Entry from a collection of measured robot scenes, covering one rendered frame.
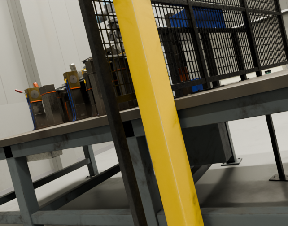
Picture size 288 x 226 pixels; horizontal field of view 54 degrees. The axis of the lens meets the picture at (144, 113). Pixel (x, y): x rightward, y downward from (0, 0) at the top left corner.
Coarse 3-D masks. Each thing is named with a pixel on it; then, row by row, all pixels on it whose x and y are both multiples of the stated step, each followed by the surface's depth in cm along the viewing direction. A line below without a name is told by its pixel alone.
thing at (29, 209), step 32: (256, 96) 96; (96, 128) 131; (128, 128) 123; (192, 128) 135; (224, 128) 137; (32, 160) 197; (192, 160) 138; (224, 160) 130; (32, 192) 171; (32, 224) 167; (64, 224) 154; (96, 224) 142; (128, 224) 132; (160, 224) 124; (224, 224) 109; (256, 224) 103
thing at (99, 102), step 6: (90, 60) 143; (90, 66) 144; (90, 72) 145; (90, 78) 146; (96, 78) 145; (96, 84) 144; (96, 90) 145; (96, 96) 146; (96, 102) 147; (102, 102) 145; (102, 108) 145; (102, 114) 145
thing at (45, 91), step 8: (40, 88) 230; (48, 88) 226; (48, 96) 225; (56, 96) 230; (48, 104) 227; (56, 104) 229; (48, 112) 229; (56, 112) 228; (48, 120) 232; (56, 120) 227
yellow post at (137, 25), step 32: (128, 0) 99; (128, 32) 102; (128, 64) 106; (160, 64) 103; (160, 96) 101; (160, 128) 101; (160, 160) 104; (160, 192) 107; (192, 192) 106; (192, 224) 104
